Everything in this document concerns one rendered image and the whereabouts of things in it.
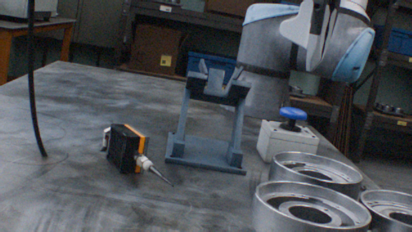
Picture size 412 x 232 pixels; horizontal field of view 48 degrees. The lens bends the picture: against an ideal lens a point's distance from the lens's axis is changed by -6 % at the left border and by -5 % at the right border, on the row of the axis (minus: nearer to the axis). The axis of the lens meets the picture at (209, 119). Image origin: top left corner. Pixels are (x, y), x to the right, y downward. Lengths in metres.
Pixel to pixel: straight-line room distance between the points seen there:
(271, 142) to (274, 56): 0.34
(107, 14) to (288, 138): 3.66
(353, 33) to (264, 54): 0.18
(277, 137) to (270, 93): 0.32
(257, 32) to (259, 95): 0.12
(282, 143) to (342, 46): 0.33
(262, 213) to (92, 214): 0.14
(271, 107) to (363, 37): 0.23
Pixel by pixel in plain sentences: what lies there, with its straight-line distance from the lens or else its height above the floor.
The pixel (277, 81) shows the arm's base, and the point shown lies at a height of 0.88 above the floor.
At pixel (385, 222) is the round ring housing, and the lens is 0.45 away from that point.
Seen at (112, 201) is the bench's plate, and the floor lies 0.80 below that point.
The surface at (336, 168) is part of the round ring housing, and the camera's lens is 0.60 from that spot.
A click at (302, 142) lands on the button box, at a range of 0.68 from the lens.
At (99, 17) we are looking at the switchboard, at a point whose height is 0.81.
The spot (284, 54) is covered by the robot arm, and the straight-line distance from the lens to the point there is 0.97.
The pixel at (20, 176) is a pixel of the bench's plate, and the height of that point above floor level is 0.80.
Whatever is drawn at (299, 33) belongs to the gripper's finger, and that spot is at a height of 0.98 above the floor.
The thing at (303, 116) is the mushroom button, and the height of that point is 0.87.
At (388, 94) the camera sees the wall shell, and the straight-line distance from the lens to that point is 4.96.
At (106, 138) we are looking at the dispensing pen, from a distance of 0.58.
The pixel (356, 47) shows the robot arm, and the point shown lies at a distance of 0.95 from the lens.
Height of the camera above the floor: 0.98
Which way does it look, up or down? 12 degrees down
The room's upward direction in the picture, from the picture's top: 11 degrees clockwise
